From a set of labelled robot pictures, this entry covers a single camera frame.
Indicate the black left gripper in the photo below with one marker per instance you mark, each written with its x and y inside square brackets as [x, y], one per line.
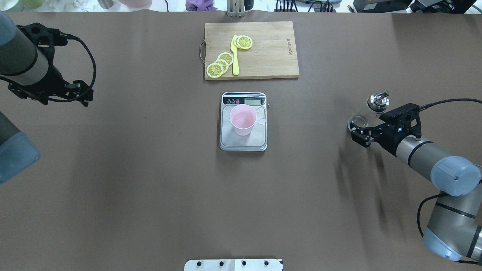
[54, 83]

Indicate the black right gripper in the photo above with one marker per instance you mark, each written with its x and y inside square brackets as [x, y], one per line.
[387, 140]

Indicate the pink plastic cup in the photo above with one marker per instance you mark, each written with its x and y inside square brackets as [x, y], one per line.
[243, 118]

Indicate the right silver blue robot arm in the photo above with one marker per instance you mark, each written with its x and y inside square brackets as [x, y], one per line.
[451, 232]

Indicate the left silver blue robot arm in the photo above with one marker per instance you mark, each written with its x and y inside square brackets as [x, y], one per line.
[27, 53]

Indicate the silver digital kitchen scale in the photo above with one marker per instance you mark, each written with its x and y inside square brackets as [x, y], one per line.
[256, 141]

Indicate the wooden cutting board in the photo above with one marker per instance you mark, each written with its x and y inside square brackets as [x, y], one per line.
[273, 54]

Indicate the yellow plastic knife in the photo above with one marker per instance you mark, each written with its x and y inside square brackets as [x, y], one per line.
[235, 63]

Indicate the middle lemon slice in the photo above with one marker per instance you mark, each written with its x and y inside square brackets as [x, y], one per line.
[224, 64]

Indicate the purple cloth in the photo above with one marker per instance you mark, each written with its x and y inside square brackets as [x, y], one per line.
[200, 5]

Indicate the black thermos bottle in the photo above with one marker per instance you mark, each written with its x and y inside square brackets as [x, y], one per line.
[248, 4]

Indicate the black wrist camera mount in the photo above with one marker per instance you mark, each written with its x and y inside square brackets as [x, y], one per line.
[44, 38]

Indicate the lemon slice near handle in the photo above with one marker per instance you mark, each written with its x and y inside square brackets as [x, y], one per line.
[215, 70]

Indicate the white camera pole base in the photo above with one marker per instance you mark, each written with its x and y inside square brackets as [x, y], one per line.
[234, 265]

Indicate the aluminium frame post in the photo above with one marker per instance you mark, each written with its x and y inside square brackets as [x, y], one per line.
[236, 8]

